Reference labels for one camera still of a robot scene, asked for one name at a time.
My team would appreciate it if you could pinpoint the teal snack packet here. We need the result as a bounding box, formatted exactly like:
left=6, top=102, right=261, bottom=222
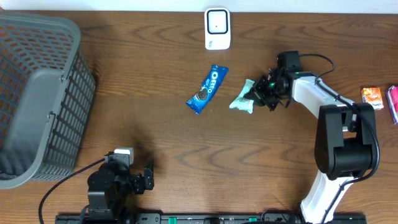
left=229, top=79, right=254, bottom=114

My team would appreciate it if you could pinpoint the blue Oreo cookie pack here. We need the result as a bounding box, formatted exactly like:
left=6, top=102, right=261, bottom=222
left=186, top=65, right=229, bottom=114

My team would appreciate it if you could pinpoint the small orange snack box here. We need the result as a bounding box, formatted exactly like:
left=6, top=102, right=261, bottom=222
left=361, top=87, right=384, bottom=110

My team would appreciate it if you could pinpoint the purple red snack bag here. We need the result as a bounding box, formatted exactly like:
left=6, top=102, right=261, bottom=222
left=386, top=86, right=398, bottom=125

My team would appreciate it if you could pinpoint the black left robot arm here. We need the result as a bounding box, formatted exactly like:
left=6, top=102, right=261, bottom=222
left=79, top=149, right=154, bottom=224

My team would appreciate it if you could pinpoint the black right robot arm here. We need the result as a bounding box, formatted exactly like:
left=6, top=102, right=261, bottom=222
left=245, top=51, right=381, bottom=223

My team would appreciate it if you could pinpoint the grey plastic mesh basket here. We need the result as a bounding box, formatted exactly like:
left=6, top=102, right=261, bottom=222
left=1, top=11, right=96, bottom=189

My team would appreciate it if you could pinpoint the black right camera cable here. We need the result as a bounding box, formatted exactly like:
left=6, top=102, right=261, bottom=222
left=298, top=53, right=381, bottom=224

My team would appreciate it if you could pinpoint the black camera cable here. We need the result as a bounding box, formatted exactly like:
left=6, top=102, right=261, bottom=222
left=38, top=157, right=106, bottom=224
left=298, top=53, right=381, bottom=224

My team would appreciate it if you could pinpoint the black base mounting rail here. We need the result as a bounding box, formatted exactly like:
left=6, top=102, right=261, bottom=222
left=55, top=212, right=368, bottom=224

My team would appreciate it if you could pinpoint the black left camera cable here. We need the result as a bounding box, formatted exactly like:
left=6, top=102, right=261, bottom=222
left=38, top=157, right=106, bottom=224

